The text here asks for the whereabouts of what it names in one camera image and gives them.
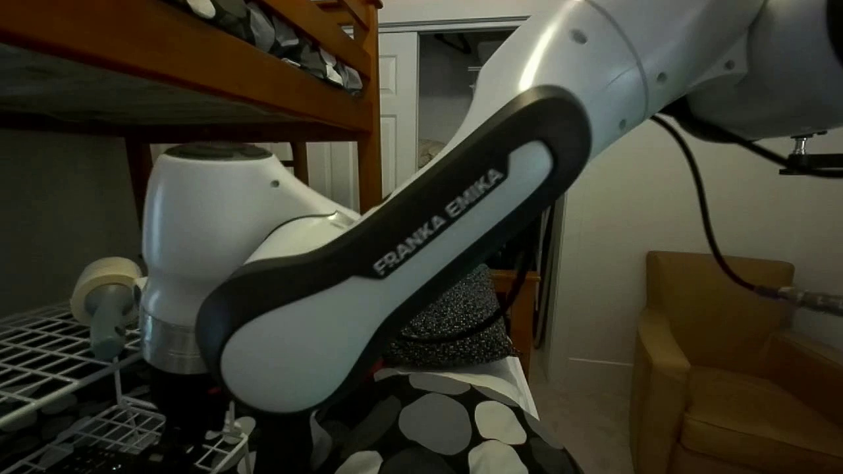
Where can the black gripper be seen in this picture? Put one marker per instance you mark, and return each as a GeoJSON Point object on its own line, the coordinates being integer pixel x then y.
{"type": "Point", "coordinates": [182, 398]}

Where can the wooden bunk bed frame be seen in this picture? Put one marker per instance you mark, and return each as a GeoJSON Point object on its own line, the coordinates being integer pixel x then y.
{"type": "Point", "coordinates": [219, 75]}

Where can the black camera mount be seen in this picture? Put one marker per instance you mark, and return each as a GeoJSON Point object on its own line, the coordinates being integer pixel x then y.
{"type": "Point", "coordinates": [812, 163]}

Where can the white bed sheet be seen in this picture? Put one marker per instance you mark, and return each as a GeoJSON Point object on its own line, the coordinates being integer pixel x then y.
{"type": "Point", "coordinates": [505, 377]}

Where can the black duvet with grey spots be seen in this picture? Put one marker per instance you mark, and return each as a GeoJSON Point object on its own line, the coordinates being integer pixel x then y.
{"type": "Point", "coordinates": [430, 431]}

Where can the spotted bedding on bunk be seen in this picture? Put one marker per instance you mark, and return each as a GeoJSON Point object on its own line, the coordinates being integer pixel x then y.
{"type": "Point", "coordinates": [290, 42]}

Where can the white closet door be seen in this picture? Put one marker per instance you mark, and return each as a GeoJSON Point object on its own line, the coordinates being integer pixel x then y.
{"type": "Point", "coordinates": [400, 114]}

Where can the mustard yellow armchair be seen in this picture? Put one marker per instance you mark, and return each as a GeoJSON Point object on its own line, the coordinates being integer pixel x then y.
{"type": "Point", "coordinates": [728, 377]}

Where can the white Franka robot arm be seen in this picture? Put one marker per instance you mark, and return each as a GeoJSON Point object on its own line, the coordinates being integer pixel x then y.
{"type": "Point", "coordinates": [396, 238]}

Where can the black speckled pillow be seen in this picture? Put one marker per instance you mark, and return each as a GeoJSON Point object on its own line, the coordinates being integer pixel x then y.
{"type": "Point", "coordinates": [456, 326]}

